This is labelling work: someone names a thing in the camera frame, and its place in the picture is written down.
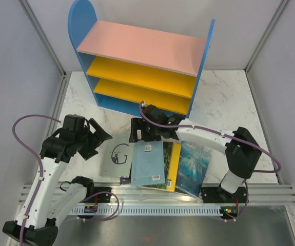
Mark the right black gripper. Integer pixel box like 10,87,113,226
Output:
129,117,161,142

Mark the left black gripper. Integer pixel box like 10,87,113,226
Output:
75,118,112,160

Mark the grey Great Gatsby book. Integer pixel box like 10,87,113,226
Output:
100,134,134,178

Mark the light blue book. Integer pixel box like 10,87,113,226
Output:
131,141,165,187

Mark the yellow book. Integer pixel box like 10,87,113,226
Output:
166,143,181,192

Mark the green forest cover book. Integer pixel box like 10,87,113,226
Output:
144,141,173,190

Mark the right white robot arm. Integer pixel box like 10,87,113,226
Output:
129,104,262,203

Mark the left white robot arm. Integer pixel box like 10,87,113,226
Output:
3,115,112,245

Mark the purple Robinson Crusoe book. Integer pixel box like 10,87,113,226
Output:
120,177,131,185

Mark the blue ocean cover book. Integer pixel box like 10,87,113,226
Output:
175,141,211,197

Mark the blue pink yellow bookshelf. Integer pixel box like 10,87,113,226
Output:
68,1,214,117

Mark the aluminium mounting rail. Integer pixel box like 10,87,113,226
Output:
95,182,295,206

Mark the left aluminium corner post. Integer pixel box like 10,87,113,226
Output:
18,0,67,77

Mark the aluminium corner post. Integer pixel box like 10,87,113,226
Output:
244,0,291,74
18,0,67,77

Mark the white slotted cable duct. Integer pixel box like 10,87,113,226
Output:
69,204,223,216

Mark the right aluminium corner post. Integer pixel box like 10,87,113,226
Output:
244,0,291,74

